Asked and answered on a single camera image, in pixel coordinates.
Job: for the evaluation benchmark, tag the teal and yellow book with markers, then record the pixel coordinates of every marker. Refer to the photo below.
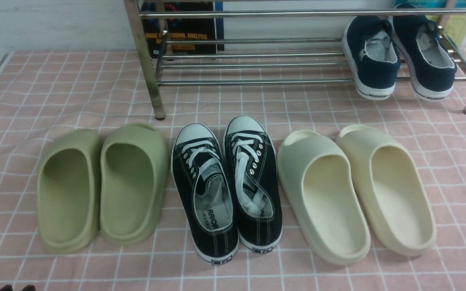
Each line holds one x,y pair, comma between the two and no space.
456,25

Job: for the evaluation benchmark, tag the green slide slipper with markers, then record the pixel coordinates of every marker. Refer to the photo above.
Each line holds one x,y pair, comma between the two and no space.
68,191
134,164

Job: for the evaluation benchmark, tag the left green slide slipper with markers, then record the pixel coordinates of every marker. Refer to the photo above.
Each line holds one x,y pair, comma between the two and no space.
68,191

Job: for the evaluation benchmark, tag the right black canvas sneaker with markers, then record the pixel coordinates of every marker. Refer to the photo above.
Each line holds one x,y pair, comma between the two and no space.
252,168

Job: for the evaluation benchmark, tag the black canvas sneaker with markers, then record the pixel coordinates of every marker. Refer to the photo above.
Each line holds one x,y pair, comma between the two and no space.
201,179
252,168

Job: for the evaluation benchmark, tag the pink checkered tablecloth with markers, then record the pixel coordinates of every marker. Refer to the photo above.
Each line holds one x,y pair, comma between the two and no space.
44,94

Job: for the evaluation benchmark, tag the black image processing book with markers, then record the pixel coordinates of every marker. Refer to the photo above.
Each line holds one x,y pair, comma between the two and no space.
200,29

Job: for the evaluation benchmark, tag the left black canvas sneaker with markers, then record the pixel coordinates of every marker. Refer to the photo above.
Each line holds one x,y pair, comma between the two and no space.
201,179

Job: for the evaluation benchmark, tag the navy slip-on shoe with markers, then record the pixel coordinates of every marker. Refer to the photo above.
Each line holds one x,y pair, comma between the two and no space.
431,68
372,56

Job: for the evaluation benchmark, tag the left cream slide slipper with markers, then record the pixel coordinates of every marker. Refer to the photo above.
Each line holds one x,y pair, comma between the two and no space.
315,175

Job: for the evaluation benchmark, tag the cream slide slipper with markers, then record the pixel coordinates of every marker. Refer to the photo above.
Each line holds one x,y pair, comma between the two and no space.
315,175
389,188

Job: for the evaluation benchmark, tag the right green slide slipper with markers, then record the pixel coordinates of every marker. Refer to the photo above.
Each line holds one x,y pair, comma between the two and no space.
134,164

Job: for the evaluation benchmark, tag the metal shoe rack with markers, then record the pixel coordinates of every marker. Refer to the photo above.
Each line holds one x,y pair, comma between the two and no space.
153,72

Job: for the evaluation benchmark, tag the right cream slide slipper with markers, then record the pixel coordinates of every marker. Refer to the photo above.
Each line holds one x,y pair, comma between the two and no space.
389,188

